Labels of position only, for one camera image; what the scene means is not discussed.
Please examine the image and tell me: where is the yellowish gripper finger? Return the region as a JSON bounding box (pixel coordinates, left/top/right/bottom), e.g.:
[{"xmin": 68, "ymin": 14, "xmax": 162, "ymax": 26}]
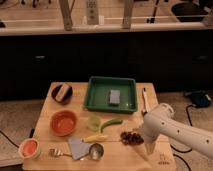
[{"xmin": 145, "ymin": 143, "xmax": 156, "ymax": 155}]

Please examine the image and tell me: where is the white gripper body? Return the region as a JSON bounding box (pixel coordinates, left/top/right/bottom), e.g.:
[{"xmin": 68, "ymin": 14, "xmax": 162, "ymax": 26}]
[{"xmin": 136, "ymin": 114, "xmax": 163, "ymax": 144}]

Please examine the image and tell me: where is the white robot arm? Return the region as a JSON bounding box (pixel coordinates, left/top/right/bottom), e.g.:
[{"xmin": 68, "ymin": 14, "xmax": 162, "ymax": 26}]
[{"xmin": 137, "ymin": 103, "xmax": 213, "ymax": 159}]

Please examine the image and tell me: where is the dark bowl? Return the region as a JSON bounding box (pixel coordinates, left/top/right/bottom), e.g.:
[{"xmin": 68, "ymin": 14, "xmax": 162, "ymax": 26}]
[{"xmin": 51, "ymin": 83, "xmax": 73, "ymax": 105}]

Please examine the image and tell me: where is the red bowl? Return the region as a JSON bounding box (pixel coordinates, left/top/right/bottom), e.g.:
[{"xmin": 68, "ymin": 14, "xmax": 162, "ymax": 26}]
[{"xmin": 50, "ymin": 110, "xmax": 78, "ymax": 137}]

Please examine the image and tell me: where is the beige block in bowl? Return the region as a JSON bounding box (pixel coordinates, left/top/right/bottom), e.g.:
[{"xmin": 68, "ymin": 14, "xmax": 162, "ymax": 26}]
[{"xmin": 55, "ymin": 84, "xmax": 70, "ymax": 101}]

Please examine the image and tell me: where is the purple grape bunch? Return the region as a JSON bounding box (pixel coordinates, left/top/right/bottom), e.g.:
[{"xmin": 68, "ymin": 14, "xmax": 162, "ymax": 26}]
[{"xmin": 120, "ymin": 132, "xmax": 144, "ymax": 145}]

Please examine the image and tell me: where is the green pepper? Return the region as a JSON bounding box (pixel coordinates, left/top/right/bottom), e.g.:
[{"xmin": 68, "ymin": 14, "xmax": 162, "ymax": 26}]
[{"xmin": 100, "ymin": 118, "xmax": 123, "ymax": 133}]

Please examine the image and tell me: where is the blue sponge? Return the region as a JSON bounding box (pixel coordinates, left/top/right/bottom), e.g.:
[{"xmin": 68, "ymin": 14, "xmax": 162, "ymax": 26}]
[{"xmin": 109, "ymin": 90, "xmax": 120, "ymax": 105}]

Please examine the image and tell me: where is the dark blue device on floor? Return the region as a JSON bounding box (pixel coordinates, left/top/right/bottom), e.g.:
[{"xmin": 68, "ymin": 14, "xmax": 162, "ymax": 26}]
[{"xmin": 185, "ymin": 91, "xmax": 211, "ymax": 108}]

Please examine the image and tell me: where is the metal measuring cup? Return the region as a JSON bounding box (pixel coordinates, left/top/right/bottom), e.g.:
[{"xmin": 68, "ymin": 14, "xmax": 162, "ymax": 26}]
[{"xmin": 82, "ymin": 143, "xmax": 104, "ymax": 160}]

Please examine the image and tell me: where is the light green cup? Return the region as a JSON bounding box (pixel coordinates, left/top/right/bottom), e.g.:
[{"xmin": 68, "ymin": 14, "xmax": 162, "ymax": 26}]
[{"xmin": 87, "ymin": 115, "xmax": 101, "ymax": 132}]

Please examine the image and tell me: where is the green plastic tray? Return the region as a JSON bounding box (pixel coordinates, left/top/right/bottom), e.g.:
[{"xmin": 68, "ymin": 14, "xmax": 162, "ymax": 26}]
[{"xmin": 84, "ymin": 76, "xmax": 138, "ymax": 114}]

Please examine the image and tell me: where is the blue cloth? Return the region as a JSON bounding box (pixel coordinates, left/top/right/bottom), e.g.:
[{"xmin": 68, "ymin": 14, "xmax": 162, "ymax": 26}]
[{"xmin": 68, "ymin": 137, "xmax": 90, "ymax": 160}]

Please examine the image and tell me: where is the silver fork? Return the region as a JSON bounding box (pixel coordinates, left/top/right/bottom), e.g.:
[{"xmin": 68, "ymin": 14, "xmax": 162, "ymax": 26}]
[{"xmin": 49, "ymin": 148, "xmax": 65, "ymax": 157}]

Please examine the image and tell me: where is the orange cup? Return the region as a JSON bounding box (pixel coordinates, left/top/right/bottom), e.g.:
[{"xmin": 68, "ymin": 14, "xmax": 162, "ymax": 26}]
[{"xmin": 18, "ymin": 138, "xmax": 41, "ymax": 159}]

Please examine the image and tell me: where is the black cable right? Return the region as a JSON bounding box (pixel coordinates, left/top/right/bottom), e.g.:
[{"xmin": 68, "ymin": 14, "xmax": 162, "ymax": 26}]
[{"xmin": 170, "ymin": 103, "xmax": 201, "ymax": 171}]

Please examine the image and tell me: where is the black cable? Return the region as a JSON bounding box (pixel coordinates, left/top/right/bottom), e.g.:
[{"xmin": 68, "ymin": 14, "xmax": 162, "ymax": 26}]
[
  {"xmin": 170, "ymin": 103, "xmax": 201, "ymax": 171},
  {"xmin": 0, "ymin": 127, "xmax": 36, "ymax": 149}
]

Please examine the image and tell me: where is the black cable left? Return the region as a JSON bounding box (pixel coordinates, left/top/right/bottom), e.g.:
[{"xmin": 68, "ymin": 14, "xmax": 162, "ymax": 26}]
[{"xmin": 0, "ymin": 127, "xmax": 36, "ymax": 149}]

